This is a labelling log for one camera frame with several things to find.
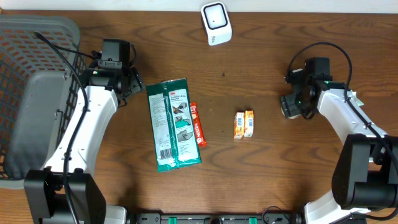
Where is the red stick sachet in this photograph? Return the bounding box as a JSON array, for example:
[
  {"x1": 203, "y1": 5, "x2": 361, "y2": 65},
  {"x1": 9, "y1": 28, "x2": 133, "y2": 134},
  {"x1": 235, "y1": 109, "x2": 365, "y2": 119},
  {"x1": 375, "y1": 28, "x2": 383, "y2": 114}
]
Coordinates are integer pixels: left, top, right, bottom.
[{"x1": 190, "y1": 102, "x2": 207, "y2": 147}]

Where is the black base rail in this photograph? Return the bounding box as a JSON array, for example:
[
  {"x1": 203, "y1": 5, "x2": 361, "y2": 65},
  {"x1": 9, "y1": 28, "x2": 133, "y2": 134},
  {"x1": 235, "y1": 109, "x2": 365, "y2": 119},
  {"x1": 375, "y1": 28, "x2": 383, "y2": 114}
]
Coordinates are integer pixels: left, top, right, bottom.
[{"x1": 130, "y1": 212, "x2": 305, "y2": 224}]

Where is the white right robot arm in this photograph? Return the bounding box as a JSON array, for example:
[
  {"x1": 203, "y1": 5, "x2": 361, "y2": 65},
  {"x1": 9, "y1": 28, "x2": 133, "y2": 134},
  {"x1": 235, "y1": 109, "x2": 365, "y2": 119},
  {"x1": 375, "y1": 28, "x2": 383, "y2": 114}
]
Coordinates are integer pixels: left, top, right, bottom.
[{"x1": 280, "y1": 57, "x2": 397, "y2": 223}]

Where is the mint green snack packet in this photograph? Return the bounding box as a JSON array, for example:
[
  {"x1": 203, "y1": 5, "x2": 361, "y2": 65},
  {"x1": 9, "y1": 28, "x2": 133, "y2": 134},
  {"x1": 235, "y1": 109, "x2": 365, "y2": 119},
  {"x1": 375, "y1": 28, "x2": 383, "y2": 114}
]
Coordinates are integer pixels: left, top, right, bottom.
[{"x1": 350, "y1": 90, "x2": 364, "y2": 107}]

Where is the grey plastic basket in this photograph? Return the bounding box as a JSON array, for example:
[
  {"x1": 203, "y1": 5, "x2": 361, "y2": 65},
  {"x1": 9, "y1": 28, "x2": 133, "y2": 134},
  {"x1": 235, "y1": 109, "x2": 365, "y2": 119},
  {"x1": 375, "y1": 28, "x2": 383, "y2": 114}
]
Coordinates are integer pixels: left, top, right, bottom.
[{"x1": 1, "y1": 16, "x2": 86, "y2": 189}]

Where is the green white package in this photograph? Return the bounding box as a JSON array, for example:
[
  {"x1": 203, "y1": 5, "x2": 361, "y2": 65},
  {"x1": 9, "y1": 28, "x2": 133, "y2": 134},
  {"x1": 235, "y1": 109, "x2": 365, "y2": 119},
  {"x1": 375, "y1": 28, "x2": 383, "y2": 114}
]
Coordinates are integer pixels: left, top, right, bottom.
[{"x1": 147, "y1": 78, "x2": 201, "y2": 172}]

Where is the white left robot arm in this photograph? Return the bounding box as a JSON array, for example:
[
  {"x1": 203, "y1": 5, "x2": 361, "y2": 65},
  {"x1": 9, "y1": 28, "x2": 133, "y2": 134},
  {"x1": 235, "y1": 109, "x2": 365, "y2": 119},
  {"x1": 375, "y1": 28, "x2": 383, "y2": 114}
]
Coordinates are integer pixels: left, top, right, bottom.
[{"x1": 24, "y1": 39, "x2": 144, "y2": 223}]

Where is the green lid jar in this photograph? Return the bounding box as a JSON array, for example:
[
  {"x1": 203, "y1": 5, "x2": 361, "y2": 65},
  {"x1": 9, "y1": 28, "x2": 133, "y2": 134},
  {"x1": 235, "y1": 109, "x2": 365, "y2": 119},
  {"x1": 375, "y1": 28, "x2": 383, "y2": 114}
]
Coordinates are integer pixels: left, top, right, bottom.
[{"x1": 281, "y1": 108, "x2": 301, "y2": 119}]

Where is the white barcode scanner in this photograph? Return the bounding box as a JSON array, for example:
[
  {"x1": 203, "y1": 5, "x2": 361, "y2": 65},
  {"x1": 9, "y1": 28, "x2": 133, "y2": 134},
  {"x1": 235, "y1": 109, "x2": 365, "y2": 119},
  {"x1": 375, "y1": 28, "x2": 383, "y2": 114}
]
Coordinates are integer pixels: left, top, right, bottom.
[{"x1": 201, "y1": 1, "x2": 233, "y2": 46}]

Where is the orange small box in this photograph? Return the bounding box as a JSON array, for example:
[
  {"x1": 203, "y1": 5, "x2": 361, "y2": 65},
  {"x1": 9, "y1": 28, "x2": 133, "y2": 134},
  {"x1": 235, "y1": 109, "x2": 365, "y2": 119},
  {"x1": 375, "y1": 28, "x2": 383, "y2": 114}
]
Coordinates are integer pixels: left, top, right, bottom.
[
  {"x1": 244, "y1": 110, "x2": 254, "y2": 138},
  {"x1": 233, "y1": 112, "x2": 244, "y2": 139}
]

